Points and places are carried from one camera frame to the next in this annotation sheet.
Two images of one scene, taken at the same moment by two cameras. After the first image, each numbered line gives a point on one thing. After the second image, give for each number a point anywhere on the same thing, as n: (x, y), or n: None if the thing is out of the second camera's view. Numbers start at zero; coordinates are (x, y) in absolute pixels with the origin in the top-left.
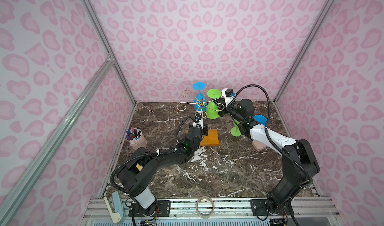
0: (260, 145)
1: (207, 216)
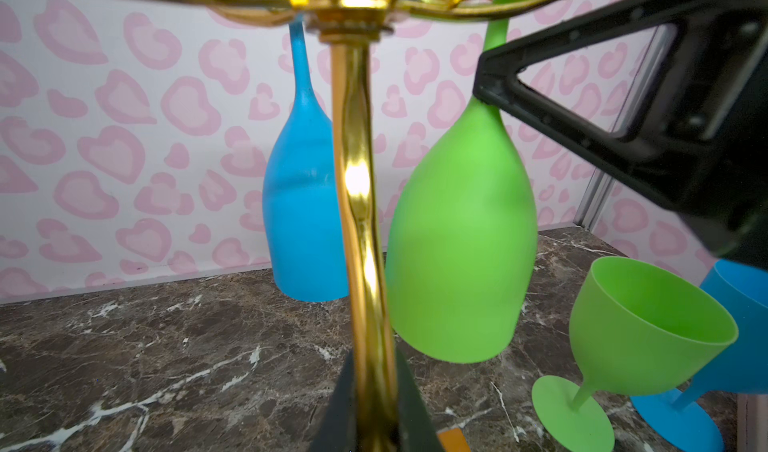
0: (752, 422)
1: None
